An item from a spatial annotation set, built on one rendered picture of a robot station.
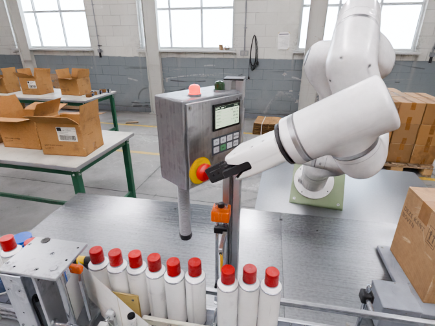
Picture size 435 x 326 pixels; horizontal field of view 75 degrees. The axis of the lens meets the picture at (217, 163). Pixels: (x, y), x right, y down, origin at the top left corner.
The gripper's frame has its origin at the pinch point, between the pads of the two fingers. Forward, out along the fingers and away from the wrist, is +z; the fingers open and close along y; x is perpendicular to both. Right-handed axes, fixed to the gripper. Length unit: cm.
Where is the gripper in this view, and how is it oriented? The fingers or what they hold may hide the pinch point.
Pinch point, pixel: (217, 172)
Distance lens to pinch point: 56.7
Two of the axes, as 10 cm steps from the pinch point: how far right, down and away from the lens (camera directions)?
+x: 4.7, 8.7, 1.3
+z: -7.8, 3.4, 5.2
